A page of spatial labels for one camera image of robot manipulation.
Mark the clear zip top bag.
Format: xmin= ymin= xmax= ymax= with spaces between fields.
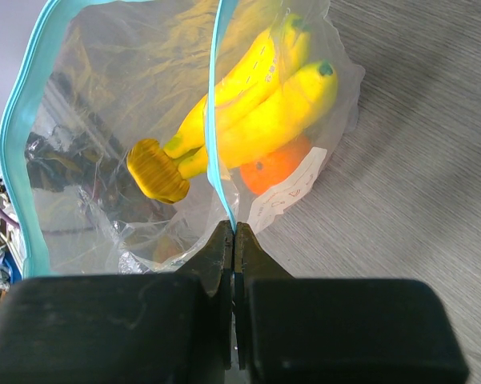
xmin=0 ymin=1 xmax=365 ymax=278

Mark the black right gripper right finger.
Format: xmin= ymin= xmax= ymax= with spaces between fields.
xmin=234 ymin=223 xmax=470 ymax=383

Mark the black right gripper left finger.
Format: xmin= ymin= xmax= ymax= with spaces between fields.
xmin=0 ymin=221 xmax=234 ymax=383

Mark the orange fruit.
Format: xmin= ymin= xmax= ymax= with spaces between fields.
xmin=239 ymin=134 xmax=311 ymax=195

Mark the yellow banana bunch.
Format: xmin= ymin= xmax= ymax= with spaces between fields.
xmin=126 ymin=14 xmax=339 ymax=204

